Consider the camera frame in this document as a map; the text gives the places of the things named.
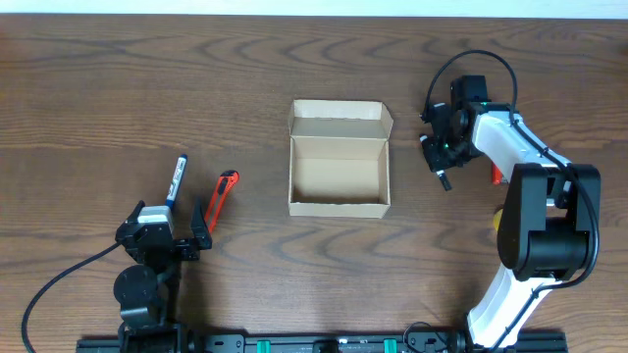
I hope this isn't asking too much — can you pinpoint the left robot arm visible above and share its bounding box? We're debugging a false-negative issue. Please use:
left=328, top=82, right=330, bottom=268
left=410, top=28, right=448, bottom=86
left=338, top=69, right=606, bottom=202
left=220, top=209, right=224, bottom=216
left=113, top=201, right=212, bottom=352

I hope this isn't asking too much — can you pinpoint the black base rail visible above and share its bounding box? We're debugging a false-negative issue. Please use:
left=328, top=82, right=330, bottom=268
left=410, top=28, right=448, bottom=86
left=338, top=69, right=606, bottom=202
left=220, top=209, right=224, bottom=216
left=76, top=328, right=570, bottom=353

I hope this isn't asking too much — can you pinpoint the left black cable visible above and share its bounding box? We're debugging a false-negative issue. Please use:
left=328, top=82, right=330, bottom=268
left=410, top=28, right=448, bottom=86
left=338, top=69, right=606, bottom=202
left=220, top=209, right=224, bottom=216
left=21, top=239, right=124, bottom=353

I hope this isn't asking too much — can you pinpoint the black cable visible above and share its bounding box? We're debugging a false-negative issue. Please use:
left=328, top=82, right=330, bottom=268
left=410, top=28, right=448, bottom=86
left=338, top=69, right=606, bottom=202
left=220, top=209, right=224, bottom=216
left=21, top=239, right=124, bottom=353
left=422, top=49, right=601, bottom=353

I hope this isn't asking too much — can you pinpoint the orange utility knife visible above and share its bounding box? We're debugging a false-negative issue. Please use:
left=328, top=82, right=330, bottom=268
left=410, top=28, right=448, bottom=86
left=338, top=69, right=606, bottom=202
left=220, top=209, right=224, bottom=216
left=204, top=170, right=239, bottom=232

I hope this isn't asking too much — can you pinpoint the yellow tape roll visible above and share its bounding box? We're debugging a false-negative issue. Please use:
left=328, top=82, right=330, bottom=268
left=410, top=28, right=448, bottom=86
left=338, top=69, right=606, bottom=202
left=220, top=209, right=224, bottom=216
left=493, top=208, right=503, bottom=231

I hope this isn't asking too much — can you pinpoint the blue whiteboard marker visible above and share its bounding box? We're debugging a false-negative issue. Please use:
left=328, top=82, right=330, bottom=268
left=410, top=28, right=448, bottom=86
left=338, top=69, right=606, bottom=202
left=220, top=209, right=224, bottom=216
left=165, top=154, right=187, bottom=211

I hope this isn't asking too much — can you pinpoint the right black cable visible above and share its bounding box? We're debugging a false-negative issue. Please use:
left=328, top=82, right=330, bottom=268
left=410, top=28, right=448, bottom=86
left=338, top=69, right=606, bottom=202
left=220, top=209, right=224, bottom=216
left=422, top=49, right=601, bottom=353

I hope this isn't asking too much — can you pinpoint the open cardboard box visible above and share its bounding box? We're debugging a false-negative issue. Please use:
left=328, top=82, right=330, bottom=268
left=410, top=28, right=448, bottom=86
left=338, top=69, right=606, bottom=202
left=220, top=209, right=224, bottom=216
left=288, top=99, right=393, bottom=219

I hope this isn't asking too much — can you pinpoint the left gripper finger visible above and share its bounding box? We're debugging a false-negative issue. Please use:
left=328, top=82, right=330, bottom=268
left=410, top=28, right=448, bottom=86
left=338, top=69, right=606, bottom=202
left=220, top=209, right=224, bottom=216
left=128, top=200, right=145, bottom=224
left=190, top=200, right=212, bottom=250

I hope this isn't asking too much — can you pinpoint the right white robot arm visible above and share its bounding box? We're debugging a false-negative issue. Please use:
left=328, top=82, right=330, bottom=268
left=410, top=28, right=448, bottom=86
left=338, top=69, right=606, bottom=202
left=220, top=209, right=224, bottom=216
left=420, top=76, right=601, bottom=352

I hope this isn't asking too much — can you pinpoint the black whiteboard marker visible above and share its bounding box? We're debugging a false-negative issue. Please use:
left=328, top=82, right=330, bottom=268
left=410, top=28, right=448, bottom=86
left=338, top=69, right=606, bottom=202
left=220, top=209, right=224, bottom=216
left=419, top=134, right=451, bottom=191

